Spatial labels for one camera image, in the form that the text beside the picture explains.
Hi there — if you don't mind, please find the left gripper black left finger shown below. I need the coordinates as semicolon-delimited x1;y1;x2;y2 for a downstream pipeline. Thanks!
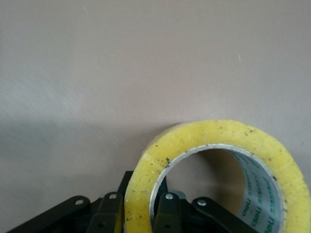
4;170;134;233

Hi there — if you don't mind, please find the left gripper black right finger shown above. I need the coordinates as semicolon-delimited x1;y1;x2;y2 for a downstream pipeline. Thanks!
155;177;254;233

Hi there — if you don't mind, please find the yellow tape roll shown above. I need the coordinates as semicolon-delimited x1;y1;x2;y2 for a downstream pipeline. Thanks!
123;118;311;233

